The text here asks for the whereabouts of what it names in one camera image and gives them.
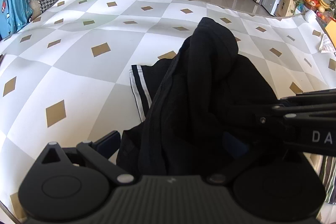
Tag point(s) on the paper sheet on table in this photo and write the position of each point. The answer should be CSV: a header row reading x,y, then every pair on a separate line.
x,y
326,46

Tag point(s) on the fruit pile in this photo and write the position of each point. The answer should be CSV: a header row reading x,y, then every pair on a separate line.
x,y
324,11

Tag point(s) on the blue cartoon garment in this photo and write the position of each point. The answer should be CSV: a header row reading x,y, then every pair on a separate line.
x,y
15,14

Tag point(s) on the cardboard box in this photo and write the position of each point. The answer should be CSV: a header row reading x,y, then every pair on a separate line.
x,y
286,8

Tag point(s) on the black jacket with white stripes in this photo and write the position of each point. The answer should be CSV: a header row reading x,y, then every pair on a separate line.
x,y
198,110

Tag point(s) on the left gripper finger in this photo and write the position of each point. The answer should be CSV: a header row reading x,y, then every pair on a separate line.
x,y
103,148

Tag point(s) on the checkered diamond tablecloth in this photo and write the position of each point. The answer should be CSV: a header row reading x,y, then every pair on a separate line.
x,y
65,76

